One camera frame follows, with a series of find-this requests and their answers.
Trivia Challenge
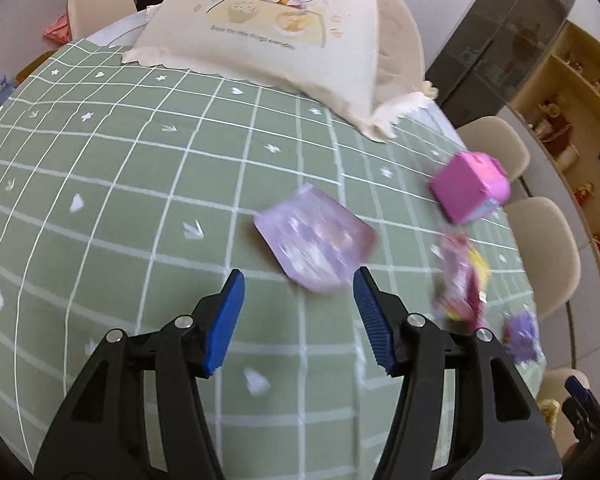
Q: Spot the pink long wrapper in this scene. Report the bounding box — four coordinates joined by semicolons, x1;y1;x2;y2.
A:
431;231;491;332

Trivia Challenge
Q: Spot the pale purple snack packet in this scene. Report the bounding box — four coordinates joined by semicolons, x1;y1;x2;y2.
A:
253;183;378;294

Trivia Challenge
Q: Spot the yellow plastic trash bag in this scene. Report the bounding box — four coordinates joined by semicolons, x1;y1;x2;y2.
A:
538;399;562;436

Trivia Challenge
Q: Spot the near beige chair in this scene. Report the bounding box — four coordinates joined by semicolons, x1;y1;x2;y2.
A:
536;367;590;403

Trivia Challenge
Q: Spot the beige chair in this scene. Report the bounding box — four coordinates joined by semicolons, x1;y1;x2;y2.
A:
536;367;590;403
457;116;530;182
504;196;581;321
67;0;137;40

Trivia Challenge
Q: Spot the purple toy carriage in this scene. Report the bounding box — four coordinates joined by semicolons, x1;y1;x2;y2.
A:
503;310;541;364

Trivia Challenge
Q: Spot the middle beige chair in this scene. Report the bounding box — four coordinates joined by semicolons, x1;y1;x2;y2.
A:
504;196;581;321

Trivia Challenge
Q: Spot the pink toy box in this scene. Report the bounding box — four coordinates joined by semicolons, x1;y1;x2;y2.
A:
429;151;510;224

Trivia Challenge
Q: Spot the green checkered tablecloth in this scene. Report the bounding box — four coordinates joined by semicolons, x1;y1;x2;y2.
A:
0;38;546;480

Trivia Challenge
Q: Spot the beige chair far left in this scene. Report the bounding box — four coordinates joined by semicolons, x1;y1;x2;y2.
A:
67;0;137;40

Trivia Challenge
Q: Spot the beige mesh food cover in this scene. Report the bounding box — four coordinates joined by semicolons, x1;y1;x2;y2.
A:
123;0;437;142

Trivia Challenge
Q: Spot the wooden wall shelf unit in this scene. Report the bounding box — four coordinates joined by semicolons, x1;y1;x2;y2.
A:
509;21;600;251

